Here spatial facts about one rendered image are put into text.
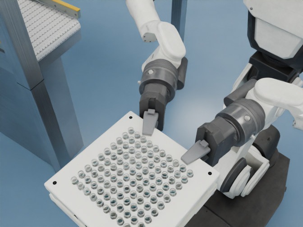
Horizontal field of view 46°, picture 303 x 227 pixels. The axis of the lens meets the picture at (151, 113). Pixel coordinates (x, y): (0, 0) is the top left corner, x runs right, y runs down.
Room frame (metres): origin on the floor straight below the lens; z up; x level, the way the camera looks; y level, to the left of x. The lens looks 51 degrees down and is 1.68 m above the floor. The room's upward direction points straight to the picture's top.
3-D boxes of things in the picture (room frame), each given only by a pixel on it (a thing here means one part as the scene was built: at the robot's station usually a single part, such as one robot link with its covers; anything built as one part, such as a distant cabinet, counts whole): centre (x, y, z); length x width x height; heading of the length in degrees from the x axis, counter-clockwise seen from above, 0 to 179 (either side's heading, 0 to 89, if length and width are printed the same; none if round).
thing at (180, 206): (0.34, 0.04, 1.05); 0.25 x 0.24 x 0.02; 139
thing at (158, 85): (0.56, -0.01, 1.05); 0.12 x 0.10 x 0.13; 171
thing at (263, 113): (0.53, -0.24, 1.04); 0.11 x 0.11 x 0.11; 41
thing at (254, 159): (0.82, -0.39, 0.28); 0.21 x 0.20 x 0.13; 139
